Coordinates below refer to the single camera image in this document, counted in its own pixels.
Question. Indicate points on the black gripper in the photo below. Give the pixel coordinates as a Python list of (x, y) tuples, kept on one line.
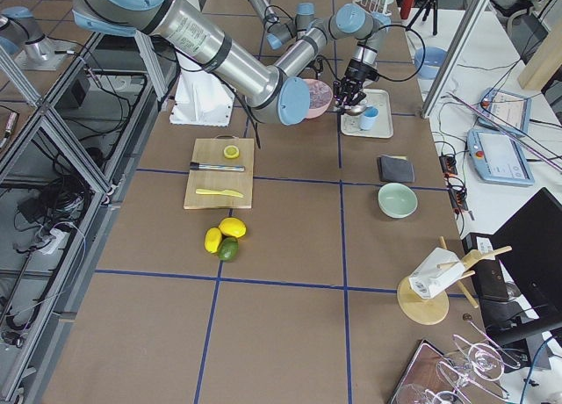
[(357, 71)]

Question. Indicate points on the silver metal ice scoop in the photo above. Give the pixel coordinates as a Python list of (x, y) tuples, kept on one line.
[(353, 110)]

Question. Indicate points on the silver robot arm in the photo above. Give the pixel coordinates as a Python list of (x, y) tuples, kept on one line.
[(275, 93), (279, 32)]

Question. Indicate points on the light blue cup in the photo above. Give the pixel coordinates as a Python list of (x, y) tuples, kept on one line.
[(368, 118)]

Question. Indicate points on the pink bowl with ice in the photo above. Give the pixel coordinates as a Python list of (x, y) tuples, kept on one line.
[(320, 97)]

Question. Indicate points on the wooden cup stand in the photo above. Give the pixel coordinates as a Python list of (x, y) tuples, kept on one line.
[(433, 311)]

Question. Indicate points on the cream serving tray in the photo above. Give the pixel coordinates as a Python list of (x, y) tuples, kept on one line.
[(383, 127)]

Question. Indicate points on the dark grey folded cloth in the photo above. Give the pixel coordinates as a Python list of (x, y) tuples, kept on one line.
[(395, 169)]

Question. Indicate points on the blue bowl on desk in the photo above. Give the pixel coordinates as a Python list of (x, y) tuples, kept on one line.
[(429, 60)]

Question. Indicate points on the mint green bowl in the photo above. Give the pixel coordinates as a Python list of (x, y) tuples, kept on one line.
[(397, 200)]

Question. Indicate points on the half lemon slice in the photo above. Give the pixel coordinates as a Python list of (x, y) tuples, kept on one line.
[(231, 152)]

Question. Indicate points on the black tripod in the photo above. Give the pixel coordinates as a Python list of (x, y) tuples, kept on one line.
[(427, 7)]

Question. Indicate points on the wooden cutting board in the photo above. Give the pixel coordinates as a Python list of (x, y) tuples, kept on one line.
[(211, 151)]

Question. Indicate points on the near teach pendant tablet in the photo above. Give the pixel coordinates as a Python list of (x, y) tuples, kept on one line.
[(498, 159)]

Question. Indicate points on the teach pendant tablet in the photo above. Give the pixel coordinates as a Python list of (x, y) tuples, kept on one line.
[(506, 109), (498, 159)]

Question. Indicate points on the far teach pendant tablet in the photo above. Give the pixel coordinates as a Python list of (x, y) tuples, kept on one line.
[(506, 109)]

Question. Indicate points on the yellow lemon upper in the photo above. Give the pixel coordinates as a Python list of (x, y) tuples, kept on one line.
[(233, 227)]

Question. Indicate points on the yellow lemon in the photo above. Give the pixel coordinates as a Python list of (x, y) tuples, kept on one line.
[(213, 239), (233, 227)]

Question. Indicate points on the yellow plastic knife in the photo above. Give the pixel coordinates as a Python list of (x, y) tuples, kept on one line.
[(226, 192)]

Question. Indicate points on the green lime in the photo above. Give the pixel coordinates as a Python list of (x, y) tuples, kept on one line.
[(228, 249)]

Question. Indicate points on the yellow lemon left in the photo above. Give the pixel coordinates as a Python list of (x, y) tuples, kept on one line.
[(213, 239)]

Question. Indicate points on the white carton on stand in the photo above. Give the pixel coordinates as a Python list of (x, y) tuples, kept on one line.
[(439, 270)]

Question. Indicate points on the black monitor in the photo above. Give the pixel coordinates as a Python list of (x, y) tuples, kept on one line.
[(534, 263)]

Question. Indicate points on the upturned wine glasses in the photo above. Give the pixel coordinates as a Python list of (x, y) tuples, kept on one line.
[(470, 373)]

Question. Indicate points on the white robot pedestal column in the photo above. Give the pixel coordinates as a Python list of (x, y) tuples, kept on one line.
[(200, 99)]

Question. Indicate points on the aluminium frame post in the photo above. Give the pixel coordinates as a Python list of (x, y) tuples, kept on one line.
[(457, 45)]

